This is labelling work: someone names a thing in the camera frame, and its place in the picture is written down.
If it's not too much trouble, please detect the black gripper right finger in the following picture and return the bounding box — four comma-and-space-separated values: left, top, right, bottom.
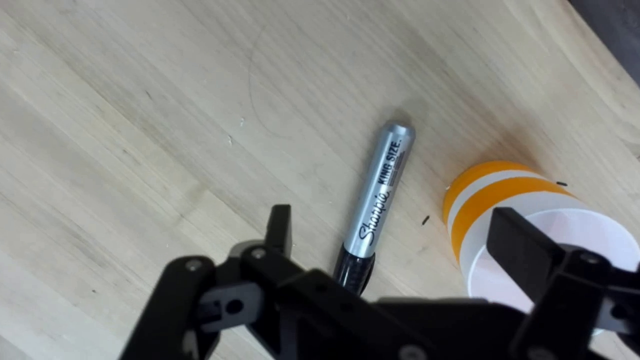
487, 208, 640, 360

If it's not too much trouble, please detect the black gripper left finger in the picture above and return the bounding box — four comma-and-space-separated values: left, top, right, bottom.
118, 201, 376, 360

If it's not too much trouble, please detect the silver king size marker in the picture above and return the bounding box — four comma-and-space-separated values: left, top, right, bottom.
335, 121, 417, 294

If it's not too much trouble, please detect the white and orange cup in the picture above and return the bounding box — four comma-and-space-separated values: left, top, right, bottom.
443, 161, 640, 313

